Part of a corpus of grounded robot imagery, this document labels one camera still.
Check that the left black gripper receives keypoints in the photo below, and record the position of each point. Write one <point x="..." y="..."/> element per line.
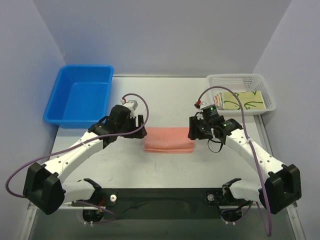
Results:
<point x="136" y="126"/>

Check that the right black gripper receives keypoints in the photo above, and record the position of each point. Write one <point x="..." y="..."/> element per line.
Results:
<point x="196" y="128"/>

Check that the pink towel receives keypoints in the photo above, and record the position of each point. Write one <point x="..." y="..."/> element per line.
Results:
<point x="171" y="140"/>

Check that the orange lion print towel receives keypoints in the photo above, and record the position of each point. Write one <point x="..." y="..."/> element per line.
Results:
<point x="218" y="101"/>

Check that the cream green patterned towel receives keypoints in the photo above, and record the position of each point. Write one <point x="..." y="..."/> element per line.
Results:
<point x="250" y="100"/>

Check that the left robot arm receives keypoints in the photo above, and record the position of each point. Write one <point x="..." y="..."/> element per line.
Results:
<point x="45" y="183"/>

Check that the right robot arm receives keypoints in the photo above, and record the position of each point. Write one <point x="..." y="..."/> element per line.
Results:
<point x="279" y="184"/>

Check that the blue plastic bin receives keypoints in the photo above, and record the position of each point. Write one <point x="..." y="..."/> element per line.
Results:
<point x="80" y="96"/>

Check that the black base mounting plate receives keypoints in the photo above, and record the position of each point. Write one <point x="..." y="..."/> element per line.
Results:
<point x="160" y="204"/>

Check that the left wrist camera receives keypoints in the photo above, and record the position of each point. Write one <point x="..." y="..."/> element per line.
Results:
<point x="130" y="104"/>

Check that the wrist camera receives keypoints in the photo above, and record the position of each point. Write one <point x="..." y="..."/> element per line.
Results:
<point x="130" y="104"/>
<point x="208" y="111"/>

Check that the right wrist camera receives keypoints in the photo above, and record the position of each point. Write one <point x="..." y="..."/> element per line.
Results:
<point x="208" y="111"/>

